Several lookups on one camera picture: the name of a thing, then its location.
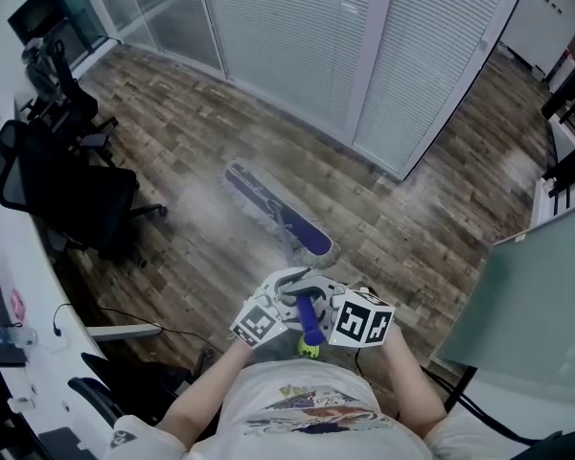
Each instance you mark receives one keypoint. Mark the grey desk leg beam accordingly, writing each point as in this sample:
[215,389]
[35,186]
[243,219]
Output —
[124,331]

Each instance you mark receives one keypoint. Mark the person's right forearm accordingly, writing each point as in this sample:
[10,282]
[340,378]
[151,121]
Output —
[412,381]

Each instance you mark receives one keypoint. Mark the black chair with armrest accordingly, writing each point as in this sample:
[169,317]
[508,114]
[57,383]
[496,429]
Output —
[124,391]

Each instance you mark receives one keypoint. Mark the pink desk object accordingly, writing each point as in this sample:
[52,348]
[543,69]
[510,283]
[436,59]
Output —
[17,306]

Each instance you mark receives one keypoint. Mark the black mesh office chair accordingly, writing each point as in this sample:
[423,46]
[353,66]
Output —
[76,194]

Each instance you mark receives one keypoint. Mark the wide white venetian blind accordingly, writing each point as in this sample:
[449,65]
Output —
[287,46]

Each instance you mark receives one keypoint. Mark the grey jacket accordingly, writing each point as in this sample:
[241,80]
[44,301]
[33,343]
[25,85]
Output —
[38,70]

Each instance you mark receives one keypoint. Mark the clear plastic bottle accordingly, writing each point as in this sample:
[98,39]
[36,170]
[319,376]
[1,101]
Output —
[15,337]

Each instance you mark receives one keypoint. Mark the neon yellow shoe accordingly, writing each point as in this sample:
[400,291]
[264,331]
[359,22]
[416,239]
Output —
[308,349]

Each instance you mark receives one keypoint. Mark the black flat device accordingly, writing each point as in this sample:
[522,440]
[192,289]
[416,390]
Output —
[62,443]

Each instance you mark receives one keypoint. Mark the tall black office chair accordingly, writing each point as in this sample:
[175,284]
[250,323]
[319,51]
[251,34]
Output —
[76,98]

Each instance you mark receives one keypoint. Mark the dark glass door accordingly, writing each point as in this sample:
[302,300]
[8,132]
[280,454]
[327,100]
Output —
[48,12]

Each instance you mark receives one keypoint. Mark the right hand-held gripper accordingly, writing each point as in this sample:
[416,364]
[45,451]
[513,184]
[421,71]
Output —
[361,319]

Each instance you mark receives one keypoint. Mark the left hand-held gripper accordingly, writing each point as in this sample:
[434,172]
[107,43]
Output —
[256,326]

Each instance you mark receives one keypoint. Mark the person in white t-shirt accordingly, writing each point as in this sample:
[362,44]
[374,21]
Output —
[316,410]

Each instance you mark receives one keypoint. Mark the frosted glass board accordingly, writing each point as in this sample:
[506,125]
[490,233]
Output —
[532,295]

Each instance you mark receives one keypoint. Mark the black table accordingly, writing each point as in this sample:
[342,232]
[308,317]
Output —
[570,94]

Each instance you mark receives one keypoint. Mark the person's left forearm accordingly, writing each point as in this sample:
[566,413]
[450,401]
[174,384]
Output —
[201,391]

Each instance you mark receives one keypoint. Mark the narrow white venetian blind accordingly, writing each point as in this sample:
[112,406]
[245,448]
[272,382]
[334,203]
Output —
[426,65]

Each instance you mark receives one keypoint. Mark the black slatted rack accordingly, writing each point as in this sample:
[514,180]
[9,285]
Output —
[572,170]

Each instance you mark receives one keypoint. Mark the long white desk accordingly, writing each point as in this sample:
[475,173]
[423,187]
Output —
[29,276]

